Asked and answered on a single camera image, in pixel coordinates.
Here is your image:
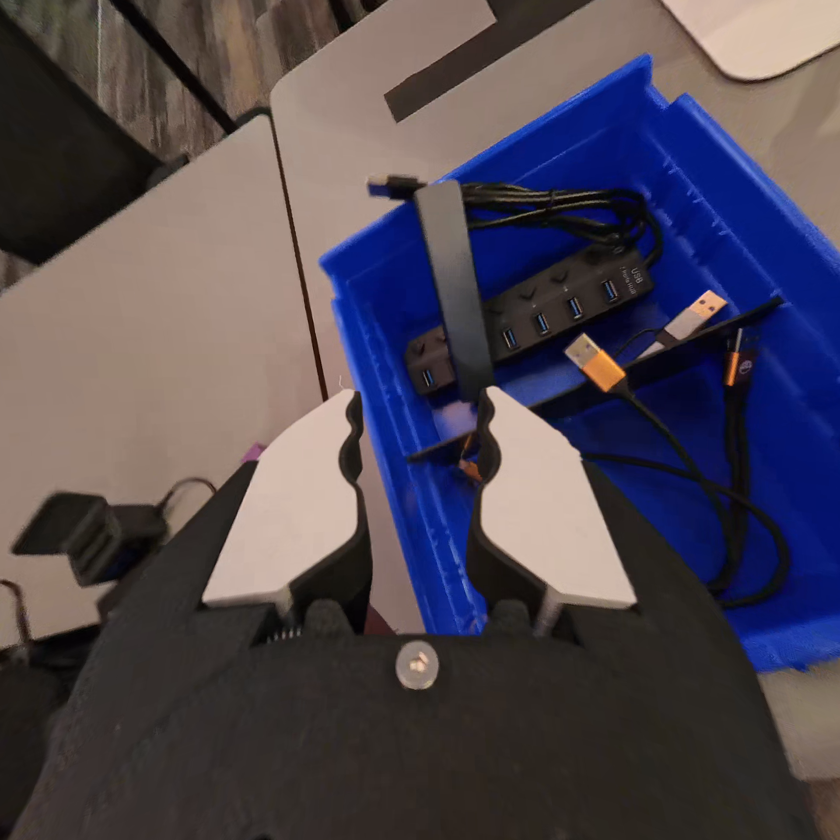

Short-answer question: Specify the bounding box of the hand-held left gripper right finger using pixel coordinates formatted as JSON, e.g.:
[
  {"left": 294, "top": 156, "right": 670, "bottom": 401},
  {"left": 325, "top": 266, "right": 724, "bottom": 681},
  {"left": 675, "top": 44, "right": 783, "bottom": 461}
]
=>
[{"left": 466, "top": 386, "right": 639, "bottom": 636}]

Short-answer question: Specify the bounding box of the black hub cable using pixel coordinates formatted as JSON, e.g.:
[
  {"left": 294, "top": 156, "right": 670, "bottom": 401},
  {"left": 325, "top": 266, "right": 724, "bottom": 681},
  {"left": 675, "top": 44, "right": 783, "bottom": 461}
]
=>
[{"left": 366, "top": 172, "right": 665, "bottom": 266}]

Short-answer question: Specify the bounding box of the dark bulky furniture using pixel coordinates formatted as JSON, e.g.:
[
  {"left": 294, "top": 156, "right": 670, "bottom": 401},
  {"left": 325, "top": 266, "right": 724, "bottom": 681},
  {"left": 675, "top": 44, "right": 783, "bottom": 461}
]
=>
[{"left": 0, "top": 13, "right": 165, "bottom": 263}]

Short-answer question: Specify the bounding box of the orange braided usb cable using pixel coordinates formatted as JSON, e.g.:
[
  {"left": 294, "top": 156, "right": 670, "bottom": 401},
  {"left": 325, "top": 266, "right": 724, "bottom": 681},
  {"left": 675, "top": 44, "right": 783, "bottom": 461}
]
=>
[{"left": 564, "top": 328, "right": 791, "bottom": 608}]

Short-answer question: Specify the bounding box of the thin brown cable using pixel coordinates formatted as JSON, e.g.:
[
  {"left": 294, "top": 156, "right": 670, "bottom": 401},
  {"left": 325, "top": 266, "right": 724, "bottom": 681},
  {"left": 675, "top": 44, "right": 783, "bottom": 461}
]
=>
[{"left": 156, "top": 476, "right": 219, "bottom": 521}]

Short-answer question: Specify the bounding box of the black tape strip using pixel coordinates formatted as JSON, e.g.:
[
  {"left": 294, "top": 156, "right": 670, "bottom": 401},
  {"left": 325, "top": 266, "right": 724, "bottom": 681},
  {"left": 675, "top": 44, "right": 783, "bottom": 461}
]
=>
[{"left": 384, "top": 0, "right": 595, "bottom": 123}]

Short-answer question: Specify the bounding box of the black usb hub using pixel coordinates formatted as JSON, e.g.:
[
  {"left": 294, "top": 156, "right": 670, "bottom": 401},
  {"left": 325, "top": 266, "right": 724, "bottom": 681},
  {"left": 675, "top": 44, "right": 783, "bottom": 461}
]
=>
[{"left": 405, "top": 246, "right": 655, "bottom": 398}]

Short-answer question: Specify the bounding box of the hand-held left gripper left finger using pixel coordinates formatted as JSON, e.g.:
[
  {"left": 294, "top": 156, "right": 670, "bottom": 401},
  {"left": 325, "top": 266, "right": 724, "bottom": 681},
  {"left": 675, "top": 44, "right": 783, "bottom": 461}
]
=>
[{"left": 202, "top": 390, "right": 374, "bottom": 636}]

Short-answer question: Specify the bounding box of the silver usb plug cable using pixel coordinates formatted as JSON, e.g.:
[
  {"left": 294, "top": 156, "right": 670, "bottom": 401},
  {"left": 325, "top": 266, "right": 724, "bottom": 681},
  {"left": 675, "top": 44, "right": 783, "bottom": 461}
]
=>
[{"left": 617, "top": 289, "right": 729, "bottom": 358}]

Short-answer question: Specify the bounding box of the blue plastic bin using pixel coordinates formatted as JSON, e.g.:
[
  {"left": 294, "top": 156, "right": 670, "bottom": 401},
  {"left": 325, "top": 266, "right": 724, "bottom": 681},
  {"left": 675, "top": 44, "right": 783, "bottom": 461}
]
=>
[{"left": 318, "top": 54, "right": 840, "bottom": 673}]

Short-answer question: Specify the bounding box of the white mat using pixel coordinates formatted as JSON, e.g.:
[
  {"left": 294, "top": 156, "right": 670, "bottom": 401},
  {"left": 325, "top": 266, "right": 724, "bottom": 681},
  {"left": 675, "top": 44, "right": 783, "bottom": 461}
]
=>
[{"left": 659, "top": 0, "right": 840, "bottom": 83}]

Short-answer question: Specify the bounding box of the black curved plastic strip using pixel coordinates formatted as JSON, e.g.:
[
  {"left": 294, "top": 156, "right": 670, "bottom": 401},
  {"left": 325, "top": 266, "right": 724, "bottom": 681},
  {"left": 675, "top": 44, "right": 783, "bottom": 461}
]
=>
[{"left": 413, "top": 180, "right": 496, "bottom": 404}]

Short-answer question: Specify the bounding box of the small black device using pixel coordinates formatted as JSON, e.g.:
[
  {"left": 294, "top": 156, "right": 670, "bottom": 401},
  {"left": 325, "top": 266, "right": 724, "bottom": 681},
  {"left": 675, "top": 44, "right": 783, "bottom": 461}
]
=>
[{"left": 10, "top": 492, "right": 168, "bottom": 588}]

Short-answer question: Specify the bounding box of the black divider in blue bin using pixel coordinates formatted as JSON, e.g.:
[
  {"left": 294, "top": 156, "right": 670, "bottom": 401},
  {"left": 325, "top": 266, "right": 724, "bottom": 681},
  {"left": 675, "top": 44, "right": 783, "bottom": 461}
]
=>
[{"left": 407, "top": 297, "right": 785, "bottom": 463}]

